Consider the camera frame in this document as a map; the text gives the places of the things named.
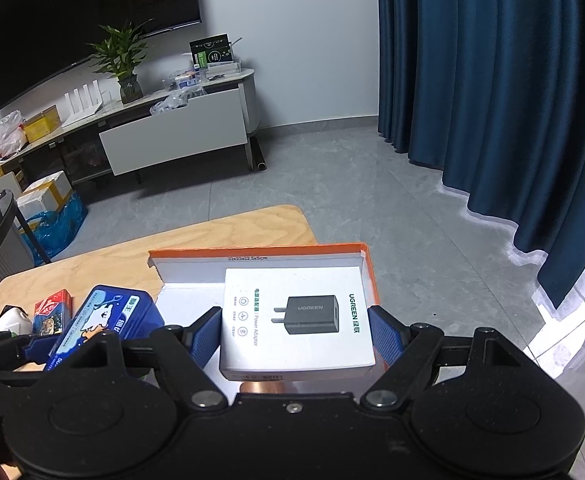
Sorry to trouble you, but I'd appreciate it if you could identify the white tv cabinet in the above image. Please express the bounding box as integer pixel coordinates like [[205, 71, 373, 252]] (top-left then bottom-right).
[[2, 68, 265, 185]]

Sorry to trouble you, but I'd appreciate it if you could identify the potted plant on cabinet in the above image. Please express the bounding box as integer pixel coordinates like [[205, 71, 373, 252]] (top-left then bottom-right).
[[90, 22, 147, 104]]

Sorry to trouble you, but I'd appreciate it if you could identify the yellow box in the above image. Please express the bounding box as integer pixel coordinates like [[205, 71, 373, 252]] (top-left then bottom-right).
[[22, 105, 61, 143]]

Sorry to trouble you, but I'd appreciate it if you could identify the black green sign card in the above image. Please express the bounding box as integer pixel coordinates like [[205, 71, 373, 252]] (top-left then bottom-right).
[[189, 34, 234, 68]]

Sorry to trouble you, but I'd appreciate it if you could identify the orange white cardboard box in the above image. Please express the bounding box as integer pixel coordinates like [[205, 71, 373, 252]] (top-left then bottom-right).
[[148, 243, 381, 306]]

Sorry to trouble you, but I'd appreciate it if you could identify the blue plastic bag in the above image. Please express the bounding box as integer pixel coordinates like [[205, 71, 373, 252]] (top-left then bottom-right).
[[17, 192, 88, 259]]

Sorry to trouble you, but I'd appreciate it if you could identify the white charger box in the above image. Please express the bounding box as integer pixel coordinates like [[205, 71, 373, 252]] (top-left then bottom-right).
[[220, 275, 376, 382]]

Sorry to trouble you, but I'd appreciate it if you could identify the blue floss pick box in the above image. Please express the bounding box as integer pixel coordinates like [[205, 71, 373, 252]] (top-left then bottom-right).
[[44, 285, 164, 370]]

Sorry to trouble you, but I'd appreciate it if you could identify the cardboard box on floor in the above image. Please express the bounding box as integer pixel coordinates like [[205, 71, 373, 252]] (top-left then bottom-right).
[[17, 170, 73, 219]]

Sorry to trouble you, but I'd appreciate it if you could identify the white wifi router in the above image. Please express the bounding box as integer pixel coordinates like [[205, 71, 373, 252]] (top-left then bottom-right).
[[62, 80, 104, 127]]

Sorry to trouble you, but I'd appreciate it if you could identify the black television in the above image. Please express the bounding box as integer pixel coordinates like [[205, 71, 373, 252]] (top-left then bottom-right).
[[0, 0, 200, 110]]

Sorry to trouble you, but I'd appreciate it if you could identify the blue red card box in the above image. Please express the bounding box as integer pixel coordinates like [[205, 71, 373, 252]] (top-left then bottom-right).
[[32, 289, 72, 336]]

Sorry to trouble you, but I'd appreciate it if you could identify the blue curtain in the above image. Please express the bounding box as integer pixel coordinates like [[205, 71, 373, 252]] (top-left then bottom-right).
[[378, 0, 585, 304]]

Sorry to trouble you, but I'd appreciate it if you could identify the white plastic bag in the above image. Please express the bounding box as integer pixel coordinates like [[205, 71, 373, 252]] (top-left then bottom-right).
[[0, 110, 28, 158]]

